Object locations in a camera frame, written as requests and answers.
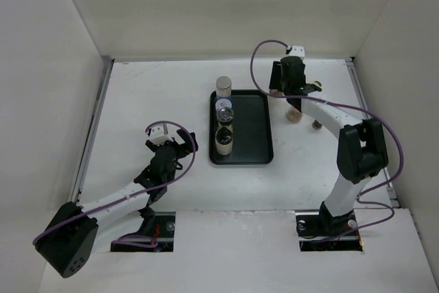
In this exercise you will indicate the black rectangular tray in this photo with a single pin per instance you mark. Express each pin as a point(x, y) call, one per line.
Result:
point(252, 135)

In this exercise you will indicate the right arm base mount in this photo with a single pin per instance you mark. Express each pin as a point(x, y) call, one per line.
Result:
point(319, 234)

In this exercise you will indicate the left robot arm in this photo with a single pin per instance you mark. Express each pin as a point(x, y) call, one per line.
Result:
point(68, 241)

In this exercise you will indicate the tall jar white beads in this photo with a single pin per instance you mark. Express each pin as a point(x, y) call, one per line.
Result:
point(223, 87)

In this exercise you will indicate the pink lid glass jar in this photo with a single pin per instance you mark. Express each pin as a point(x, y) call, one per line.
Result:
point(293, 115)

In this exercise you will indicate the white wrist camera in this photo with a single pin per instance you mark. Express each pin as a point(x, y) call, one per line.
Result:
point(296, 50)
point(158, 134)

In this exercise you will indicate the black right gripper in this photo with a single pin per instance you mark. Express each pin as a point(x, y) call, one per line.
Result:
point(276, 75)

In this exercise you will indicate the yellow lid bottle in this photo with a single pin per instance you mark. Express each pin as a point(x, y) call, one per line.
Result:
point(318, 84)

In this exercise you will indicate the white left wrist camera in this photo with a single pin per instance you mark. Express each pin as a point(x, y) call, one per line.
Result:
point(158, 134)

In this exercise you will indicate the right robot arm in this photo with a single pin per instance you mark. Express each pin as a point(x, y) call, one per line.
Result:
point(361, 148)

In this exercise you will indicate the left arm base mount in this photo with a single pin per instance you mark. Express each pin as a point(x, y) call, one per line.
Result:
point(155, 234)

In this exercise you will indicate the black lid white powder jar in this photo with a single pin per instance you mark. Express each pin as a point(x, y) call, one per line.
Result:
point(224, 141)

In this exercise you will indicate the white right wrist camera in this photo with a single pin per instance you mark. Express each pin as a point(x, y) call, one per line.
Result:
point(296, 50)

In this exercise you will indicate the dark brown spice bottle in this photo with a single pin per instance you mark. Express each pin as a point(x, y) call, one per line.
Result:
point(316, 125)

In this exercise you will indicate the black top grinder bottle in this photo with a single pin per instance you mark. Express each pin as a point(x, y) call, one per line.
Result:
point(225, 117)

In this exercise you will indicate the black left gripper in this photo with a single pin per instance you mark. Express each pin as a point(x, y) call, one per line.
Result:
point(188, 141)

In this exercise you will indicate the black knob lid spice jar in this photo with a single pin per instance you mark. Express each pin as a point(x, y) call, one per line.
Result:
point(276, 93)

